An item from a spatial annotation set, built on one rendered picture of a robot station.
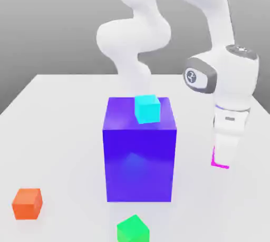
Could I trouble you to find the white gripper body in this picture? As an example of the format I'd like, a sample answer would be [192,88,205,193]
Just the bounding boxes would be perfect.
[212,109,251,137]

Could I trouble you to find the small magenta cube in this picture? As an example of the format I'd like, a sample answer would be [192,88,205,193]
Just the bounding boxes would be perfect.
[210,146,230,170]

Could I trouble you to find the small cyan cube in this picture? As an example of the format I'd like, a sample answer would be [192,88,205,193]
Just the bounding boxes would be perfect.
[134,94,161,124]

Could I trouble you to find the small green cube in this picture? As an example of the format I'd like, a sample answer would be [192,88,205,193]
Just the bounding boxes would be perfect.
[116,214,150,242]

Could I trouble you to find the small orange cube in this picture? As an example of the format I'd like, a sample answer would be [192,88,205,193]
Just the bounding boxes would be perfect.
[11,188,43,221]

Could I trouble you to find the large blue box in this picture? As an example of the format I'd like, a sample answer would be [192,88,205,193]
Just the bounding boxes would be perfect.
[102,96,178,203]

